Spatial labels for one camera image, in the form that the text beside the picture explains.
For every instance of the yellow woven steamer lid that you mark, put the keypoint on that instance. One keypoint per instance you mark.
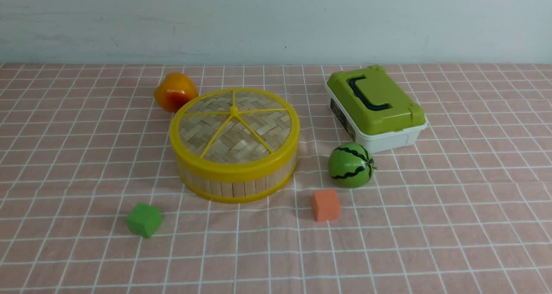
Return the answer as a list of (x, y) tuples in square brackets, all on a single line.
[(236, 134)]

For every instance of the bamboo steamer base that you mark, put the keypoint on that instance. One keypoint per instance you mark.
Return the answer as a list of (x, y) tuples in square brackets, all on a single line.
[(243, 191)]

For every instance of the green toy watermelon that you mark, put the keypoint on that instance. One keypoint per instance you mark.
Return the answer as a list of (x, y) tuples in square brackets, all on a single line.
[(351, 166)]

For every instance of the orange foam cube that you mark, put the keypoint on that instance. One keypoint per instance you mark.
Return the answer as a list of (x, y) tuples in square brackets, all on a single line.
[(325, 205)]

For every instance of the green white storage box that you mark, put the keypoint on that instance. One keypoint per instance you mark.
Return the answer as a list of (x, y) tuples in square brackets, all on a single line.
[(374, 110)]

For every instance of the orange toy bell pepper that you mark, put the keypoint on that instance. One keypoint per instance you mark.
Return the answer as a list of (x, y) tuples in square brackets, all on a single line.
[(176, 90)]

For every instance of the green foam cube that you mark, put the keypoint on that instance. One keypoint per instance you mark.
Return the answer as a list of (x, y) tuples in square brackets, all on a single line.
[(144, 220)]

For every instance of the pink checkered tablecloth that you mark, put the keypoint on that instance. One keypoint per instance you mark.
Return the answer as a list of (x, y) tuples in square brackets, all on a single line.
[(466, 210)]

